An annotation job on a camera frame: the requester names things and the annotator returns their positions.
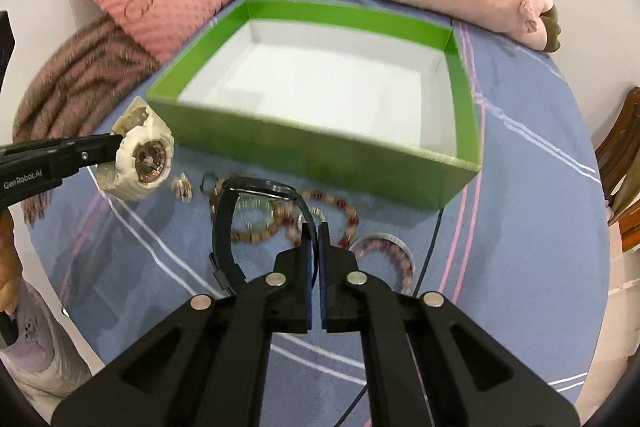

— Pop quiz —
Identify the white chunky wristwatch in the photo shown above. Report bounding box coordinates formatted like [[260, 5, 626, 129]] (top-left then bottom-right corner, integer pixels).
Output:
[[96, 96, 175, 202]]

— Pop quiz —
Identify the black wristwatch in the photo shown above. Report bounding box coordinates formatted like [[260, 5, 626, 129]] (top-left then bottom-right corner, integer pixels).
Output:
[[208, 174, 321, 298]]

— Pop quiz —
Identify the person's left hand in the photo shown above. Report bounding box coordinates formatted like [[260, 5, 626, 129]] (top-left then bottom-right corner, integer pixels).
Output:
[[0, 209, 23, 315]]

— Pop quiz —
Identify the brown fringed scarf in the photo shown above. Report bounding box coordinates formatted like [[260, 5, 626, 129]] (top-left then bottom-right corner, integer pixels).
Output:
[[12, 13, 162, 226]]

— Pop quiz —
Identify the gold bear charm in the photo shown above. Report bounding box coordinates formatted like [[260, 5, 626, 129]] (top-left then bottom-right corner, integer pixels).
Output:
[[171, 172, 193, 202]]

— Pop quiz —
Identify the blue striped bedsheet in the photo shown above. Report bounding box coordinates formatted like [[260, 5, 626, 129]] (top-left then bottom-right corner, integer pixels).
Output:
[[30, 23, 610, 401]]

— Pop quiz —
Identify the green cardboard box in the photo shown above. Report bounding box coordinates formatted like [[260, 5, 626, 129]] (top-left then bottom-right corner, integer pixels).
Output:
[[146, 0, 482, 208]]

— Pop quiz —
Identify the brown wooden chair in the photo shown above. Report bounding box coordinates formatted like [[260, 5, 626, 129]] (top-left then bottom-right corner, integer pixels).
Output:
[[596, 87, 639, 251]]

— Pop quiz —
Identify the black cable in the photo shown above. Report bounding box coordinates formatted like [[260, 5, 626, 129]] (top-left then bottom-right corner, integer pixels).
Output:
[[336, 208, 446, 427]]

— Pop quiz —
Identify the green jade bead bracelet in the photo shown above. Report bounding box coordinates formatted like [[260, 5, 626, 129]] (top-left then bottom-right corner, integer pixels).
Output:
[[234, 196, 277, 230]]

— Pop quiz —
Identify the red and pink bead bracelet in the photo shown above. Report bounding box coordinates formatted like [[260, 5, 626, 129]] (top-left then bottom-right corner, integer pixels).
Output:
[[284, 188, 360, 251]]

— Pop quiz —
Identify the brown bead bracelet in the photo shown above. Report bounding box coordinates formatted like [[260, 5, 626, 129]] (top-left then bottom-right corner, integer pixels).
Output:
[[209, 185, 302, 245]]

